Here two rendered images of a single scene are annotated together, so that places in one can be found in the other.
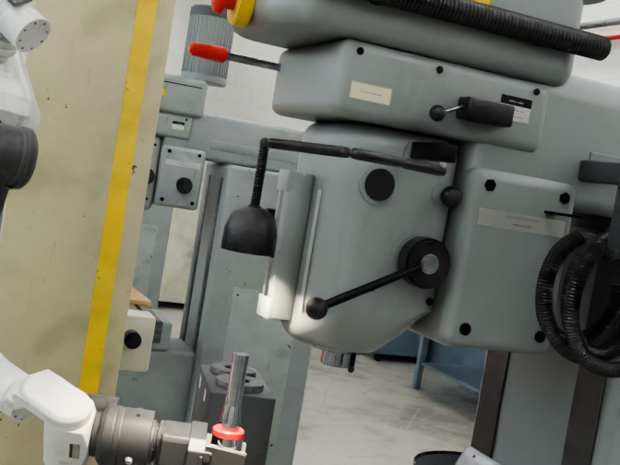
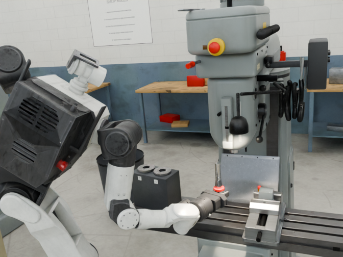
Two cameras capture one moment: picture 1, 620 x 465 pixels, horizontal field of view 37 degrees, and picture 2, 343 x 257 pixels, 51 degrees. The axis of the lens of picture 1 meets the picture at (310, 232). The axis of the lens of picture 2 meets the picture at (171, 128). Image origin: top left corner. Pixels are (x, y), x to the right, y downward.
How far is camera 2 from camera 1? 1.28 m
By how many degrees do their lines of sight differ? 45
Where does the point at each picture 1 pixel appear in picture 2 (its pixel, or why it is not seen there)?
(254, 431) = (176, 183)
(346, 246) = (252, 116)
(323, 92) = (246, 70)
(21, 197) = not seen: outside the picture
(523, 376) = not seen: hidden behind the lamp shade
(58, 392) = (186, 208)
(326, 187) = (242, 100)
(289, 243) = not seen: hidden behind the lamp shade
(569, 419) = (267, 134)
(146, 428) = (210, 202)
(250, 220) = (245, 122)
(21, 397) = (179, 217)
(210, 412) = (167, 186)
